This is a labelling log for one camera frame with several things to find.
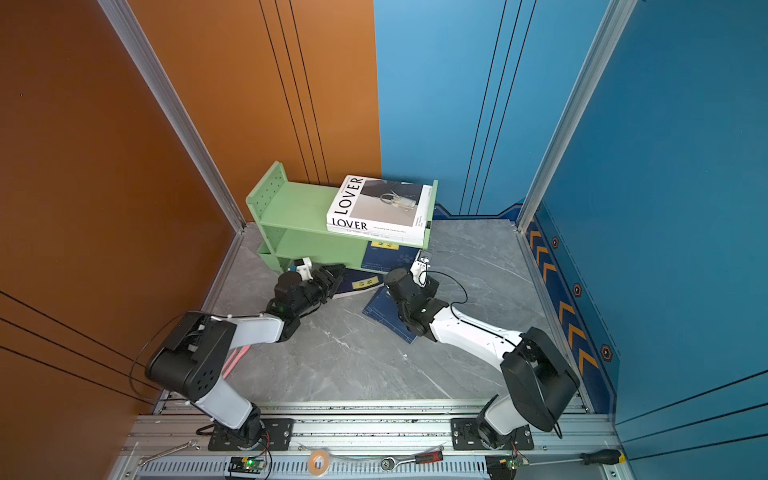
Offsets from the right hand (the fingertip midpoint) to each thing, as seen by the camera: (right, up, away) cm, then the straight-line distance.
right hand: (404, 273), depth 86 cm
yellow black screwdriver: (+44, -41, -17) cm, 63 cm away
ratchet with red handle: (-4, -43, -17) cm, 46 cm away
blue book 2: (-15, -4, +16) cm, 22 cm away
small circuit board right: (+23, -45, -15) cm, 53 cm away
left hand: (-17, +1, +2) cm, 17 cm away
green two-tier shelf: (-31, +14, -3) cm, 35 cm away
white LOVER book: (-6, +19, -6) cm, 21 cm away
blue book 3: (-6, -13, +8) cm, 16 cm away
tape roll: (-21, -44, -16) cm, 51 cm away
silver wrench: (-53, -41, -13) cm, 68 cm away
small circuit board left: (-38, -45, -15) cm, 61 cm away
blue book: (-5, +5, +8) cm, 10 cm away
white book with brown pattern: (-7, +10, -7) cm, 14 cm away
